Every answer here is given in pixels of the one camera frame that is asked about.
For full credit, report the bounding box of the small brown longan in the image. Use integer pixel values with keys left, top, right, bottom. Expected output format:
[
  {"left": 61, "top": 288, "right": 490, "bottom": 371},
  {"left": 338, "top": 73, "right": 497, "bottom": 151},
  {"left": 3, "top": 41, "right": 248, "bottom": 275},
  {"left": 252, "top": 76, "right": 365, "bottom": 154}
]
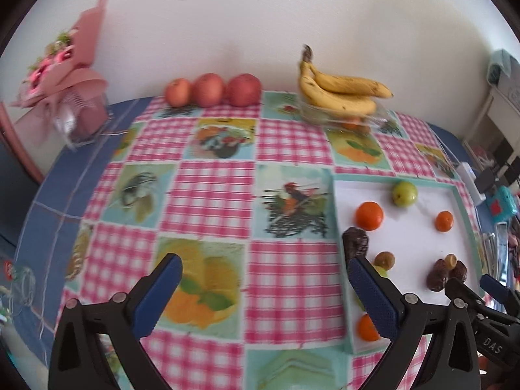
[
  {"left": 444, "top": 253, "right": 457, "bottom": 271},
  {"left": 374, "top": 251, "right": 395, "bottom": 271}
]

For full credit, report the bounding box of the orange tangerine with stem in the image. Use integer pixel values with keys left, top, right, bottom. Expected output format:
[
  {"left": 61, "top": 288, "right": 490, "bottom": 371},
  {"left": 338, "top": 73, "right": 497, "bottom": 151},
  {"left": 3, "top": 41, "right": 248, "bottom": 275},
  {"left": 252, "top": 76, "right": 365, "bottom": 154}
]
[{"left": 356, "top": 313, "right": 381, "bottom": 343}]

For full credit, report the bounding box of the green plum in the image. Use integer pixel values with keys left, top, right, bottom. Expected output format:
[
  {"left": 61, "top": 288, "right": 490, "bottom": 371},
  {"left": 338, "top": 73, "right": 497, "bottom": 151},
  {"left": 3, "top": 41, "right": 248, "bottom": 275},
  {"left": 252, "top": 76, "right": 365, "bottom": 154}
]
[
  {"left": 355, "top": 264, "right": 388, "bottom": 312},
  {"left": 392, "top": 180, "right": 419, "bottom": 208}
]

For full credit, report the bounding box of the dark date small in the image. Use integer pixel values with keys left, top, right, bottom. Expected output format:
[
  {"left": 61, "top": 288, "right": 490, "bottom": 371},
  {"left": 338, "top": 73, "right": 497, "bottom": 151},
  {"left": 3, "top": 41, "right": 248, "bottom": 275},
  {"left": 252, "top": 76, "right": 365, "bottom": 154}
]
[{"left": 448, "top": 261, "right": 468, "bottom": 283}]

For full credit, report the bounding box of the white tray teal rim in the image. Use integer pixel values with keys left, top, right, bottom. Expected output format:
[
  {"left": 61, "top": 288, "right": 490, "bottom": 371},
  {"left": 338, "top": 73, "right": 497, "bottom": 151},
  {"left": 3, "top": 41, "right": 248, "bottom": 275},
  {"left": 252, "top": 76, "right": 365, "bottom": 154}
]
[{"left": 331, "top": 174, "right": 484, "bottom": 355}]

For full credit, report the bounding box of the small orange tangerine in tray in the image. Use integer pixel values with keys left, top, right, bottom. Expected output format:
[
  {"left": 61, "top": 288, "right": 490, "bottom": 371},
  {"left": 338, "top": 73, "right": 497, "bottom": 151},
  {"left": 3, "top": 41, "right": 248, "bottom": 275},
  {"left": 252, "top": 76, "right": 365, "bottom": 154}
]
[{"left": 435, "top": 210, "right": 454, "bottom": 232}]

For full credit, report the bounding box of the teal gadget red button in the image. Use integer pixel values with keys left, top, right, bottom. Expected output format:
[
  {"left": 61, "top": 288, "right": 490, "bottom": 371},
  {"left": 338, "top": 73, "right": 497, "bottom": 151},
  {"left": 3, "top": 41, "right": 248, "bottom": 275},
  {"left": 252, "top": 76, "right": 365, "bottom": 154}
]
[{"left": 486, "top": 186, "right": 518, "bottom": 224}]

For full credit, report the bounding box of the glass mug red logo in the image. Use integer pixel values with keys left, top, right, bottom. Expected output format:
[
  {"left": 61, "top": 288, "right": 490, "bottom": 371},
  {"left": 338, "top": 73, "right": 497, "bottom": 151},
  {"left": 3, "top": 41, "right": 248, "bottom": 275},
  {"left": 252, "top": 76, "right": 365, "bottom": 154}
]
[{"left": 1, "top": 258, "right": 36, "bottom": 318}]

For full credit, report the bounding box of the large orange tangerine in tray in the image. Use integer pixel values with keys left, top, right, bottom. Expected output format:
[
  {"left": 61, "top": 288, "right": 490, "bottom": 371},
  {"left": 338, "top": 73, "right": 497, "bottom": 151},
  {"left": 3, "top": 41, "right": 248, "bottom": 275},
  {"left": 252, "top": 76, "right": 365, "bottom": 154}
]
[{"left": 354, "top": 201, "right": 384, "bottom": 231}]

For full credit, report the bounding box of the blue checked tablecloth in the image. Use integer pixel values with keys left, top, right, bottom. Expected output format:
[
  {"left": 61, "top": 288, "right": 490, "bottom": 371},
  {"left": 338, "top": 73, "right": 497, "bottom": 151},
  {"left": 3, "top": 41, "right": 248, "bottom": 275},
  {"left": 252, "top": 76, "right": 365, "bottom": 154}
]
[{"left": 13, "top": 97, "right": 152, "bottom": 365}]

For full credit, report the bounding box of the pink plaid fruit tablecloth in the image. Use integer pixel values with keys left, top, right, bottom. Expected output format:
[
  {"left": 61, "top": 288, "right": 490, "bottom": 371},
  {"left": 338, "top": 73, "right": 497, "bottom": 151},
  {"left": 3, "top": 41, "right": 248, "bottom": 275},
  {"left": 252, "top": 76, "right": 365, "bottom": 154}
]
[{"left": 63, "top": 93, "right": 477, "bottom": 389}]

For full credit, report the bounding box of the clear plastic fruit container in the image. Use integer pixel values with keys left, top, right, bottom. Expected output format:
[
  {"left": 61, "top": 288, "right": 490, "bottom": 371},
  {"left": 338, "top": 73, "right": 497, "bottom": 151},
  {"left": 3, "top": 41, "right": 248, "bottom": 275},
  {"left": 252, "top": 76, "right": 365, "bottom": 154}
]
[{"left": 296, "top": 94, "right": 396, "bottom": 134}]

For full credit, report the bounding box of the yellow banana bunch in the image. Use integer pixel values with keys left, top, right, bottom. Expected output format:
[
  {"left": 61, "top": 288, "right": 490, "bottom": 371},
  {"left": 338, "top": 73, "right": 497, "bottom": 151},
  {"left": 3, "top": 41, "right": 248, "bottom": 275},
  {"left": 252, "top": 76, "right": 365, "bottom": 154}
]
[{"left": 299, "top": 44, "right": 393, "bottom": 118}]

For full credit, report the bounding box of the pink framed mirror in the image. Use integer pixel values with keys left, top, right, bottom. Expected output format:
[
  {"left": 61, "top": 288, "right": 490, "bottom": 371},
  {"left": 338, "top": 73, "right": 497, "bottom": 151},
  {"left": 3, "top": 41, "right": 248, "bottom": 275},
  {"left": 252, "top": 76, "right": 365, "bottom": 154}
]
[{"left": 0, "top": 102, "right": 44, "bottom": 185}]

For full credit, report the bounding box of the clear glass vase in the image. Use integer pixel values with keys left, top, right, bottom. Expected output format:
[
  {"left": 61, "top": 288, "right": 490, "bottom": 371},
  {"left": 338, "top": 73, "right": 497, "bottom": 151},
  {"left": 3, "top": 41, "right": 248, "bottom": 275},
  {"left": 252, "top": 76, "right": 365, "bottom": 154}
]
[{"left": 61, "top": 91, "right": 113, "bottom": 150}]

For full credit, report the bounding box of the left red apple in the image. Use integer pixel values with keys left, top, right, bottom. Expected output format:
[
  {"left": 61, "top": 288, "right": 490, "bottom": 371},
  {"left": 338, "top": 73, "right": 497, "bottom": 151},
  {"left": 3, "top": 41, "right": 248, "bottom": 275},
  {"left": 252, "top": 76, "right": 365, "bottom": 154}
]
[{"left": 164, "top": 78, "right": 191, "bottom": 108}]

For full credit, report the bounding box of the red apple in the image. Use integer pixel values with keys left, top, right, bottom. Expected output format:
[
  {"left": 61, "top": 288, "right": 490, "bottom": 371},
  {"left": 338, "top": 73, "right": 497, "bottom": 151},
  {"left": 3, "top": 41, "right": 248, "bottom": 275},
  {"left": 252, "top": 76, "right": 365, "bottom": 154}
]
[
  {"left": 227, "top": 73, "right": 262, "bottom": 108},
  {"left": 192, "top": 73, "right": 225, "bottom": 108},
  {"left": 164, "top": 78, "right": 191, "bottom": 108}
]

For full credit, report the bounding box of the right red apple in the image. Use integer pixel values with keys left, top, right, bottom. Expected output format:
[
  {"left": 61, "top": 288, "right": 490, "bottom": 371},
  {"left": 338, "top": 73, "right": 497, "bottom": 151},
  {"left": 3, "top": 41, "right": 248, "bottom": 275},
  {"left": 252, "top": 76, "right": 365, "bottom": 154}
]
[{"left": 227, "top": 73, "right": 262, "bottom": 108}]

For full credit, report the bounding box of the pink wrapped flower bouquet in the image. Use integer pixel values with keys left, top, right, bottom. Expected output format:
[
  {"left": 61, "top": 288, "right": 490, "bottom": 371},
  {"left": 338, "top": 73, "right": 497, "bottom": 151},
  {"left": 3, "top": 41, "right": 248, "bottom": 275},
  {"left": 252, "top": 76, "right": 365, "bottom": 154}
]
[{"left": 9, "top": 0, "right": 110, "bottom": 149}]

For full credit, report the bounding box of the middle red apple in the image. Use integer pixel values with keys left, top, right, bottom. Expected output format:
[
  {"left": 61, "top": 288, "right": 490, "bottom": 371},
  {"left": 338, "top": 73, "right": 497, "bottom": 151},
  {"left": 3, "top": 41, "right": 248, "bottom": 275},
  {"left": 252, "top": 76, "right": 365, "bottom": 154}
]
[{"left": 192, "top": 73, "right": 225, "bottom": 108}]

